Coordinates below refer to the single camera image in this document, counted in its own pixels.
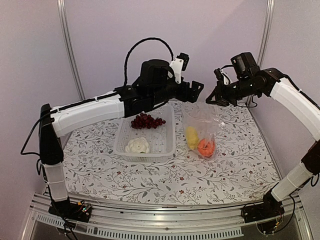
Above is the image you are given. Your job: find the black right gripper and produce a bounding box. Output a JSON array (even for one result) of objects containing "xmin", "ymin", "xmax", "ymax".
[{"xmin": 205, "ymin": 75, "xmax": 260, "ymax": 107}]

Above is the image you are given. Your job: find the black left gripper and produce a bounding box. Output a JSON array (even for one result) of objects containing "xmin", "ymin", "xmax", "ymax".
[{"xmin": 150, "ymin": 80, "xmax": 205, "ymax": 107}]

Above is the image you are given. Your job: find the clear zip top bag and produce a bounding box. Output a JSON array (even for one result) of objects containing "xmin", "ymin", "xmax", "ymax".
[{"xmin": 181, "ymin": 101, "xmax": 225, "ymax": 160}]

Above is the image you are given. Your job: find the yellow toy mango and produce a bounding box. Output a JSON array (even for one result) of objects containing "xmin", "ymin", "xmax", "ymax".
[{"xmin": 185, "ymin": 126, "xmax": 199, "ymax": 145}]

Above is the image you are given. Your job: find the orange toy pumpkin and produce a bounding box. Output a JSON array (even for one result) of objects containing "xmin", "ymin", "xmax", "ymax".
[{"xmin": 197, "ymin": 138, "xmax": 216, "ymax": 158}]

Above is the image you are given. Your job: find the white perforated plastic basket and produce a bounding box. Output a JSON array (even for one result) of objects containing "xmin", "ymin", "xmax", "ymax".
[{"xmin": 113, "ymin": 105, "xmax": 176, "ymax": 162}]

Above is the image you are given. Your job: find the dark red grape bunch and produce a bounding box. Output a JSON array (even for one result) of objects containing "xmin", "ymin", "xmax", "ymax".
[{"xmin": 130, "ymin": 113, "xmax": 166, "ymax": 129}]

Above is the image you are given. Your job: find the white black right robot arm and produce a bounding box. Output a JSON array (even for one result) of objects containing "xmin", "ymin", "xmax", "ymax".
[{"xmin": 205, "ymin": 65, "xmax": 320, "ymax": 218}]

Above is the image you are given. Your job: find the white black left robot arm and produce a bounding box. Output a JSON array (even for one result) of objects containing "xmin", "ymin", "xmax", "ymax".
[{"xmin": 33, "ymin": 53, "xmax": 204, "ymax": 217}]

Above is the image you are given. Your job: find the floral patterned table mat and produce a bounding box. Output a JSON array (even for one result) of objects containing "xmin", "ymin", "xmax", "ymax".
[{"xmin": 63, "ymin": 102, "xmax": 279, "ymax": 205}]

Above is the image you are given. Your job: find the white toy cauliflower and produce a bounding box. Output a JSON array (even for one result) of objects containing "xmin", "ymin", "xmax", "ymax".
[{"xmin": 124, "ymin": 137, "xmax": 150, "ymax": 154}]

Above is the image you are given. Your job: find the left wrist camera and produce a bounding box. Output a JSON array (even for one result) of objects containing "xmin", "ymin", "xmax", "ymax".
[{"xmin": 136, "ymin": 52, "xmax": 190, "ymax": 88}]

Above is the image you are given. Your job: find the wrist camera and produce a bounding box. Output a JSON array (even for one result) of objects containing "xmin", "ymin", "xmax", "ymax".
[
  {"xmin": 213, "ymin": 52, "xmax": 260, "ymax": 85},
  {"xmin": 136, "ymin": 52, "xmax": 190, "ymax": 88}
]

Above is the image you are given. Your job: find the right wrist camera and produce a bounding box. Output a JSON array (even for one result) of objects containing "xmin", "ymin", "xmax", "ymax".
[{"xmin": 213, "ymin": 52, "xmax": 260, "ymax": 85}]

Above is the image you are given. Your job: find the right aluminium corner post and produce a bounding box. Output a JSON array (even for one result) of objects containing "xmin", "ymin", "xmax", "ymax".
[{"xmin": 257, "ymin": 0, "xmax": 275, "ymax": 67}]

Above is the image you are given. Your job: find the aluminium corner post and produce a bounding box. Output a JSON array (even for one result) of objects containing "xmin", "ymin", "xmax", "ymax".
[
  {"xmin": 56, "ymin": 0, "xmax": 86, "ymax": 100},
  {"xmin": 257, "ymin": 0, "xmax": 275, "ymax": 67}
]

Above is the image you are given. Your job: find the aluminium front rail frame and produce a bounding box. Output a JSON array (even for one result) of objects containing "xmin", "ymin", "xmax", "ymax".
[{"xmin": 19, "ymin": 193, "xmax": 314, "ymax": 240}]

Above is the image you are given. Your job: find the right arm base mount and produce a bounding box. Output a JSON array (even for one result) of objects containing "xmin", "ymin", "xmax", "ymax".
[{"xmin": 240, "ymin": 191, "xmax": 285, "ymax": 235}]

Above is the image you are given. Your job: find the left aluminium corner post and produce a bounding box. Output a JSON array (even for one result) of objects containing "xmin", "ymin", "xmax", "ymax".
[{"xmin": 56, "ymin": 0, "xmax": 86, "ymax": 100}]

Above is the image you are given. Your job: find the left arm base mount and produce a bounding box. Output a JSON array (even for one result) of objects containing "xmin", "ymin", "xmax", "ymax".
[{"xmin": 48, "ymin": 197, "xmax": 92, "ymax": 223}]

